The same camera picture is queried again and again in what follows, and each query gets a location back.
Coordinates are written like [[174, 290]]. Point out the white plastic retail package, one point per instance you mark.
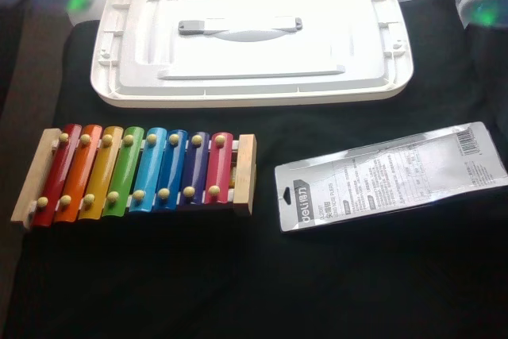
[[377, 180]]

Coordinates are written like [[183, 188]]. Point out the rainbow wooden xylophone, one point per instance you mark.
[[151, 168]]

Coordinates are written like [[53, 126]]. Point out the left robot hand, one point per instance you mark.
[[77, 1]]

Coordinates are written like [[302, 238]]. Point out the white plastic box lid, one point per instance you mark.
[[254, 57]]

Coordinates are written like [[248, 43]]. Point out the black table cloth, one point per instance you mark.
[[238, 275]]

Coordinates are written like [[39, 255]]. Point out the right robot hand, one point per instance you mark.
[[484, 9]]

